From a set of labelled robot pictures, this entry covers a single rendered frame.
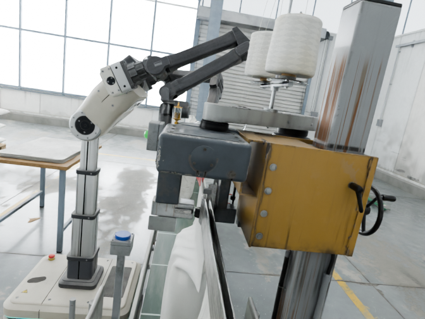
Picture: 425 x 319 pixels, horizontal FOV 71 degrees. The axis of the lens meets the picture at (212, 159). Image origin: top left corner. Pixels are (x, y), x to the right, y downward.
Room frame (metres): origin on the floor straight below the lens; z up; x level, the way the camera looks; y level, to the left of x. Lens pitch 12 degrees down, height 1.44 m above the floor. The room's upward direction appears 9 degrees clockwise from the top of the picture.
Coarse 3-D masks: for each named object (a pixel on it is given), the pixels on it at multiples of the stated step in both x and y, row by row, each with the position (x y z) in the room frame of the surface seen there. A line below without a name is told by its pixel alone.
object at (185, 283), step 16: (176, 240) 1.18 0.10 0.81; (192, 240) 1.09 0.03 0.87; (176, 256) 1.04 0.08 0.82; (192, 256) 0.98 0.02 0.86; (176, 272) 0.96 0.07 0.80; (192, 272) 0.88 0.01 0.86; (176, 288) 0.94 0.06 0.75; (192, 288) 0.93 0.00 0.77; (176, 304) 0.93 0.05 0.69; (192, 304) 0.93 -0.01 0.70
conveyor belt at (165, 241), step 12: (180, 228) 2.18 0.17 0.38; (156, 240) 1.94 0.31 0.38; (168, 240) 1.97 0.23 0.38; (156, 252) 1.78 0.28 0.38; (168, 252) 1.81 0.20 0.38; (156, 264) 1.65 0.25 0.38; (156, 276) 1.53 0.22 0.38; (156, 288) 1.42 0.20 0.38; (144, 300) 1.32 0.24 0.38; (156, 300) 1.33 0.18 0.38; (144, 312) 1.24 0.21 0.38; (156, 312) 1.25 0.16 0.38
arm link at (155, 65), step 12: (228, 36) 1.31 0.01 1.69; (240, 36) 1.31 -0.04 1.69; (192, 48) 1.31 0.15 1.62; (204, 48) 1.31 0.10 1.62; (216, 48) 1.31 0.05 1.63; (228, 48) 1.34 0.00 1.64; (156, 60) 1.27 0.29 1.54; (168, 60) 1.27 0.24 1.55; (180, 60) 1.29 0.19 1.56; (192, 60) 1.31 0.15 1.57; (156, 72) 1.26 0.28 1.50; (168, 72) 1.34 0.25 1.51
